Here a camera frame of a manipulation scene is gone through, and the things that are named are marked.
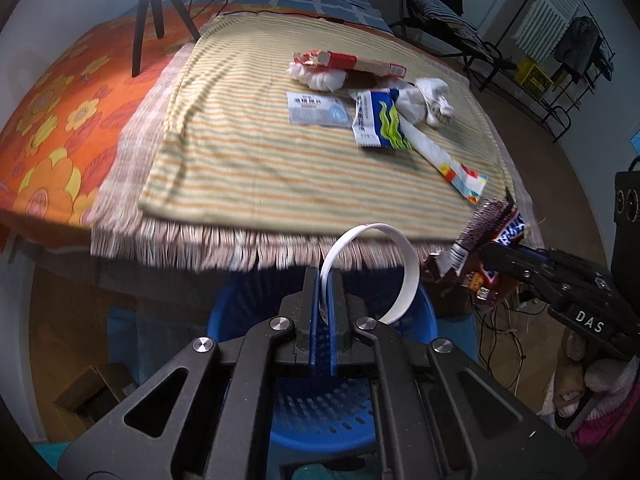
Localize red blue snack wrapper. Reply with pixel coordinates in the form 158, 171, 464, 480
420, 186, 532, 306

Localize white paper strip loop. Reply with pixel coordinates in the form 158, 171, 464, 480
319, 222, 421, 325

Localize white plastic bag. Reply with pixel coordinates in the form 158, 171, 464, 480
396, 78, 454, 128

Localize alcohol pad wipe packet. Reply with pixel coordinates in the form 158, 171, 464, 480
286, 92, 352, 128

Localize red long cardboard box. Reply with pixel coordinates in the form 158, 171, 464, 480
293, 50, 407, 79

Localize blue plastic laundry basket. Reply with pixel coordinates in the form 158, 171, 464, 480
206, 266, 438, 453

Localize long white colourful wrapper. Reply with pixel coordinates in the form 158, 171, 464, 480
399, 116, 487, 205

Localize yellow box on rack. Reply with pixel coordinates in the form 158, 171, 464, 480
514, 56, 553, 101

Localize blue green snack wrapper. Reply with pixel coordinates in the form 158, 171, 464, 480
350, 88, 411, 150

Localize black metal clothes rack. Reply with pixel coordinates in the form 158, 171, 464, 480
469, 0, 616, 143

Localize brown cardboard box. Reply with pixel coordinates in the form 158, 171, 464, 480
53, 363, 138, 432

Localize striped yellow green blanket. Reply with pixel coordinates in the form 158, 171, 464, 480
139, 13, 514, 241

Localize dark hanging garment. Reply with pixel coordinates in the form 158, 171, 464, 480
551, 16, 614, 84

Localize black folding chair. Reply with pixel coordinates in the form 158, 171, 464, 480
388, 0, 518, 74

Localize striped towel on rack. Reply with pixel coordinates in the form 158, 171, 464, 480
512, 0, 582, 64

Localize orange floral bed sheet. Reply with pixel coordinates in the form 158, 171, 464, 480
1, 4, 412, 249

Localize black power cable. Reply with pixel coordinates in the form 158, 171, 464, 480
186, 0, 352, 25

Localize black camera tripod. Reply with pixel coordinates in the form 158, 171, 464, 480
131, 0, 201, 77

